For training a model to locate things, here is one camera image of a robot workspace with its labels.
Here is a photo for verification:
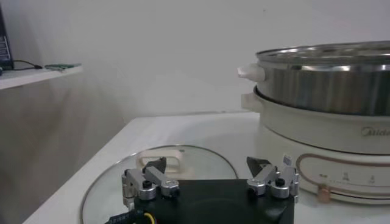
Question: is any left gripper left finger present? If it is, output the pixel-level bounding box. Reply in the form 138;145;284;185
121;156;180;208

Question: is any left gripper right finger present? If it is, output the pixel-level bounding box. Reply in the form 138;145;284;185
246;156;300;203

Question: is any glass lid with cream handle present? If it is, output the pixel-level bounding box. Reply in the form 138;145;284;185
80;144;239;224

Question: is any perforated steel steamer basket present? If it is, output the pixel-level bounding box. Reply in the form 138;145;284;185
236;41;390;117

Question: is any cream electric cooker base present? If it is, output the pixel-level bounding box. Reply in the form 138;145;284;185
240;86;390;205

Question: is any white side table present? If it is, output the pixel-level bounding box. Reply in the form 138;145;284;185
0;65;83;91

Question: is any black device box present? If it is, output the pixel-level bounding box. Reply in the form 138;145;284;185
0;4;15;71

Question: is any black cable with plug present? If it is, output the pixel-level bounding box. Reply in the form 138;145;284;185
12;59;43;71

